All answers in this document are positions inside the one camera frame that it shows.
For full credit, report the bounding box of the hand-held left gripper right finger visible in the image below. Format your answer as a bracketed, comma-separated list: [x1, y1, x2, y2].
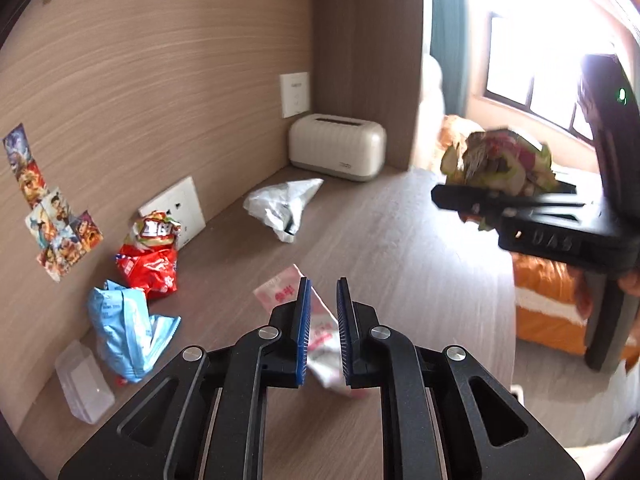
[336, 277, 585, 480]

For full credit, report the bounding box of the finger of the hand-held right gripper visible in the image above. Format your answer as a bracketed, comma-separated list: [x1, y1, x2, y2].
[550, 172, 603, 196]
[431, 183, 588, 222]

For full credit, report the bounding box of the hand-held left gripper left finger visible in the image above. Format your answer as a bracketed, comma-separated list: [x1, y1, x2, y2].
[59, 276, 314, 480]

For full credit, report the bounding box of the pink snack packet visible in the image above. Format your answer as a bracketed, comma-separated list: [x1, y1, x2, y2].
[253, 264, 369, 401]

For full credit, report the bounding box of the colourful paper wrapper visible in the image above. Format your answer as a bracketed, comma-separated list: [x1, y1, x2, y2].
[440, 129, 559, 232]

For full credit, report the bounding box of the orange blanket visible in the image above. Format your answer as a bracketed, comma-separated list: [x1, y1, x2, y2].
[437, 114, 640, 361]

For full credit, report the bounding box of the white plastic bag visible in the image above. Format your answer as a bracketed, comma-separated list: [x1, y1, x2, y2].
[243, 178, 325, 244]

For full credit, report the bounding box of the cream padded headboard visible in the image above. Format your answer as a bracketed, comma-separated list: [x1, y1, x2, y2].
[417, 55, 447, 171]

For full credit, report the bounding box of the window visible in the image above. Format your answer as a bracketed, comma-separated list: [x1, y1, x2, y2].
[479, 7, 623, 142]

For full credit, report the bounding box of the red snack packet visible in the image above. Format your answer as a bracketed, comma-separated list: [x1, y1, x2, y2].
[115, 245, 179, 301]

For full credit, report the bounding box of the colourful noodle packet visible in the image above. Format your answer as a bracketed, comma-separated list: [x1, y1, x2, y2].
[131, 211, 182, 252]

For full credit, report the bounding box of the light blue snack packet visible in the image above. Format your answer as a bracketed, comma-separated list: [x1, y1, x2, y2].
[88, 280, 182, 385]

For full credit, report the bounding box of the cream ribbed box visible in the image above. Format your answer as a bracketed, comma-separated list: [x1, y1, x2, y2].
[288, 113, 388, 183]

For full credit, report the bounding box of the grey-blue curtain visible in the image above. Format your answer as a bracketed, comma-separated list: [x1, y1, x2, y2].
[429, 0, 475, 117]

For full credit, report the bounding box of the clear plastic box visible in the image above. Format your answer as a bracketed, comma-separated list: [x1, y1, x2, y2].
[55, 340, 115, 425]

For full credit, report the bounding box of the white wall socket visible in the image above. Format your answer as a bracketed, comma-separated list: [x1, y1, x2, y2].
[138, 176, 207, 248]
[279, 71, 311, 120]

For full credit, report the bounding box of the group of cartoon wall stickers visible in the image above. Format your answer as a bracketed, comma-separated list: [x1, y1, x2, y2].
[2, 122, 104, 282]

